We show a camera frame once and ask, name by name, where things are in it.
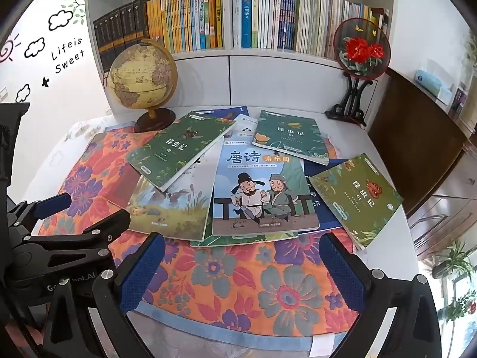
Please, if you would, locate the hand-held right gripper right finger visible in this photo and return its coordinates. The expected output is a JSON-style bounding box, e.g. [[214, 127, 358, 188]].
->
[[318, 232, 444, 358]]

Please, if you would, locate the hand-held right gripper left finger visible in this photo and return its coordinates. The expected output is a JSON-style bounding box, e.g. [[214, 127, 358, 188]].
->
[[41, 232, 166, 358]]

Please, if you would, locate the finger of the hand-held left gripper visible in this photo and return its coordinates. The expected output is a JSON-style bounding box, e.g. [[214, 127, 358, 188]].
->
[[22, 210, 132, 266], [7, 192, 73, 232]]

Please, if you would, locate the red poetry book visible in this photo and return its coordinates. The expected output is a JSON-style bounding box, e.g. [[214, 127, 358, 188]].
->
[[84, 132, 146, 210]]

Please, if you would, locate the navy blue deer cover book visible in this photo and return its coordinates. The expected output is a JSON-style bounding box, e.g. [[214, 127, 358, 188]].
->
[[298, 158, 351, 235]]

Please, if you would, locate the light blue cartoon poetry book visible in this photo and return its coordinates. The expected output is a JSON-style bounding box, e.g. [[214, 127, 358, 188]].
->
[[212, 140, 321, 237]]

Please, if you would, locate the dark green tulip cover book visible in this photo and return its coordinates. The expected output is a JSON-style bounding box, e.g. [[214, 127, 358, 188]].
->
[[251, 109, 330, 165]]

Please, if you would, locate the blue eagle cover book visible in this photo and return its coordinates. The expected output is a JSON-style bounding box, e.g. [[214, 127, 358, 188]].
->
[[201, 105, 250, 127]]

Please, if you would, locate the row of black books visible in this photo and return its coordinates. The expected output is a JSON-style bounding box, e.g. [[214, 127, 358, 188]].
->
[[93, 0, 151, 68]]

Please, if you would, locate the row of yellow books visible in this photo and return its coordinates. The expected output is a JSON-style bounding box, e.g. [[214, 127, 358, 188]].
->
[[143, 0, 224, 55]]

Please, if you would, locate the row of pale books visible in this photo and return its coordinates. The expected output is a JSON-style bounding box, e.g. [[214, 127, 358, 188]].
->
[[231, 0, 390, 60]]

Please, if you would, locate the green caterpillar cover book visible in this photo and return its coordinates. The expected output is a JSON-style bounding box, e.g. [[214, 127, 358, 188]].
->
[[190, 227, 299, 247]]

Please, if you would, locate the white nature scene book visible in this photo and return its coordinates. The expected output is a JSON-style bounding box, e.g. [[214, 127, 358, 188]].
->
[[127, 149, 224, 242]]

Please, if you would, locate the olive green insect cover book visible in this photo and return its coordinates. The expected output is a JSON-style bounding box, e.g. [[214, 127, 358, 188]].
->
[[309, 153, 405, 250]]

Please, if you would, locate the orange floral cloth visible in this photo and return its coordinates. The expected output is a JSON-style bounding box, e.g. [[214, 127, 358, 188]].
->
[[37, 125, 369, 344]]

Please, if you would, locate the green spider plant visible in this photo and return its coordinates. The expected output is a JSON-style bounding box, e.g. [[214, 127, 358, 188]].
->
[[432, 239, 474, 280]]

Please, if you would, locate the green beetle cover book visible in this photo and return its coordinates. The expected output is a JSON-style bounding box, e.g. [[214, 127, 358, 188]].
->
[[125, 110, 239, 192]]

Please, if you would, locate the red flowering potted plant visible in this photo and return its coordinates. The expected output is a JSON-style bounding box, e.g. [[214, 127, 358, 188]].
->
[[447, 298, 477, 325]]

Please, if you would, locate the brown wooden cabinet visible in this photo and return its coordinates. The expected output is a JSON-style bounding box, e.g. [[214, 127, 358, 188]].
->
[[367, 69, 477, 262]]

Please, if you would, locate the antique yellow globe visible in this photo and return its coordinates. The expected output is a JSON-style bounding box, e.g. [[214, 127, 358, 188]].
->
[[108, 38, 179, 134]]

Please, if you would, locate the small purple box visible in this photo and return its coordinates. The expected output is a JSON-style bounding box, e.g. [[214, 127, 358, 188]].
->
[[453, 87, 470, 114]]

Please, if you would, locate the round embroidered flower ornament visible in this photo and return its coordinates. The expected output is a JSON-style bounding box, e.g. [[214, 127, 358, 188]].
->
[[323, 17, 392, 126]]

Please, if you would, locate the tall leafy potted plant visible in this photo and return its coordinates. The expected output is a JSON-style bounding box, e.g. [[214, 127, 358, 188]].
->
[[460, 33, 477, 83]]

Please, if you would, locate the sun wall decal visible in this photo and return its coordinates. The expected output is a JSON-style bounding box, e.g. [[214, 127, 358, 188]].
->
[[0, 35, 21, 64]]

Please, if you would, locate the green leaf wall decal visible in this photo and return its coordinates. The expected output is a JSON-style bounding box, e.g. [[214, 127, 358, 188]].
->
[[61, 0, 87, 27]]

